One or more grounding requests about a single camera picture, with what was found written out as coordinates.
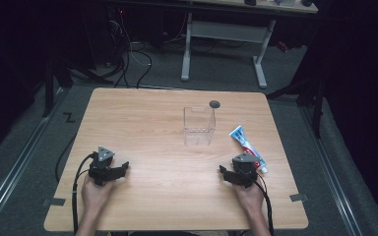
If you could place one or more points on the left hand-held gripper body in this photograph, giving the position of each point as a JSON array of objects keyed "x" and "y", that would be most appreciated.
[{"x": 102, "y": 165}]

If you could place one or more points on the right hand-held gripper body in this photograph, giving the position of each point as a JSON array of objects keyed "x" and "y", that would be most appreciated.
[{"x": 245, "y": 168}]

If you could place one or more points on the white blue toothpaste tube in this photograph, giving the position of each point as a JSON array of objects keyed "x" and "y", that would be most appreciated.
[{"x": 246, "y": 147}]

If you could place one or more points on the clear plastic container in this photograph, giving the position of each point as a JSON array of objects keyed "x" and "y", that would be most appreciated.
[{"x": 199, "y": 126}]

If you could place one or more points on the person's right hand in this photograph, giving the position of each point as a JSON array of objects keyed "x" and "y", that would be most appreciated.
[{"x": 251, "y": 196}]

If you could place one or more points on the person's left hand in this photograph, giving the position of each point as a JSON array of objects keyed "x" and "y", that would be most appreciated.
[{"x": 94, "y": 193}]

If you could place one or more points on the black zigzag floor tape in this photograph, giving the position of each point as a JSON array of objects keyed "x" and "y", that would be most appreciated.
[{"x": 69, "y": 117}]

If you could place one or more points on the grey tape strip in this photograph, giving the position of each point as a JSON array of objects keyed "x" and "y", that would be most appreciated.
[
  {"x": 299, "y": 197},
  {"x": 54, "y": 201}
]

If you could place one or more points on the grey round table grommet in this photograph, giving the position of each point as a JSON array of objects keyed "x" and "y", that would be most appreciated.
[{"x": 214, "y": 104}]

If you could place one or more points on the black metal stand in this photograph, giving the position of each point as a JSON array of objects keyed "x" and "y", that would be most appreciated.
[
  {"x": 311, "y": 95},
  {"x": 50, "y": 88}
]

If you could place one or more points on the wooden desk with white legs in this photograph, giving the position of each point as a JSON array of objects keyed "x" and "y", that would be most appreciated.
[{"x": 224, "y": 31}]

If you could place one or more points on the dark object on desk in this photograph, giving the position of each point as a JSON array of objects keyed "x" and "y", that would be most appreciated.
[
  {"x": 250, "y": 2},
  {"x": 307, "y": 2}
]

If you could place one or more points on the metal floor rail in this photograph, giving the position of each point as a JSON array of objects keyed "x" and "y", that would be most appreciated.
[
  {"x": 331, "y": 177},
  {"x": 16, "y": 164}
]

